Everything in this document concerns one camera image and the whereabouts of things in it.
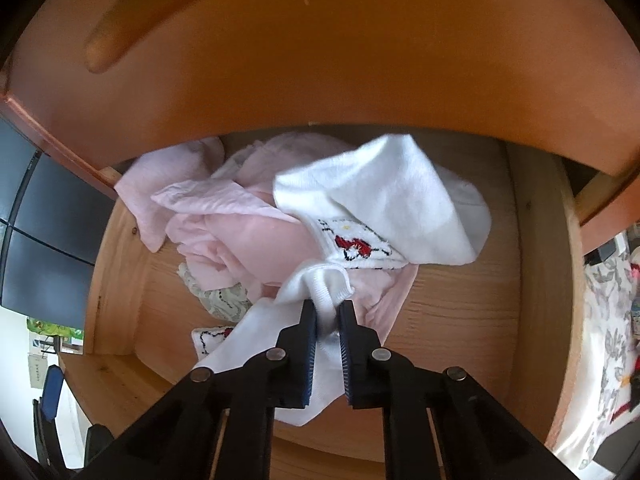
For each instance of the white paper sign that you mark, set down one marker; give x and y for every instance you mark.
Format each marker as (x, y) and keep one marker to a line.
(44, 370)

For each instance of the grey floral blanket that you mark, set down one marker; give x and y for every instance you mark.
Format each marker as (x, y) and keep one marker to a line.
(610, 320)

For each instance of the pink garment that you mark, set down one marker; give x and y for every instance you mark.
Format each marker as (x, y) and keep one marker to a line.
(240, 240)

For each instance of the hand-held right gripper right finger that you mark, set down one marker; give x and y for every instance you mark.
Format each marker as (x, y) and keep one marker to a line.
(345, 360)

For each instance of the white lace mesh garment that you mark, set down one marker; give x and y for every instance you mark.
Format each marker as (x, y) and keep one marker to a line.
(220, 300)

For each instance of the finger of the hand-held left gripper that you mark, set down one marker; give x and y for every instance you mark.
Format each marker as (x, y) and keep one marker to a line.
(100, 442)
(52, 392)

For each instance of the white cartoon print sock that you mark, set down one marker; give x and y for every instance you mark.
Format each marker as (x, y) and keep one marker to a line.
(260, 345)
(390, 195)

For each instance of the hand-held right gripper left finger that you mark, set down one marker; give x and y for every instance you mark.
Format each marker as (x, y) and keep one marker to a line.
(310, 360)

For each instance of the dark blue refrigerator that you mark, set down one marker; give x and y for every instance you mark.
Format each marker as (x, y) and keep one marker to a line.
(45, 230)

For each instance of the wooden drawer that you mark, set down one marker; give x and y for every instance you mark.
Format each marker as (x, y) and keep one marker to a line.
(475, 320)
(350, 50)

